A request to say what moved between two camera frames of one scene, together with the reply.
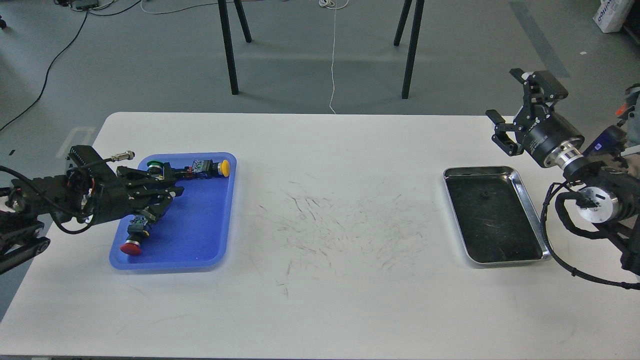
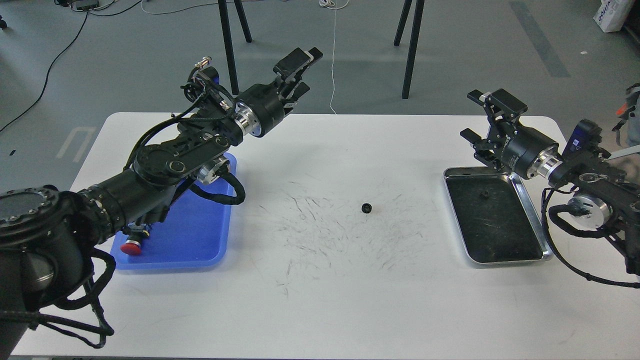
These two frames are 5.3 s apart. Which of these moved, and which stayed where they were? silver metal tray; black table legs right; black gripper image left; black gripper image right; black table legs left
Moved: black gripper image left; black gripper image right
Stayed: black table legs left; black table legs right; silver metal tray
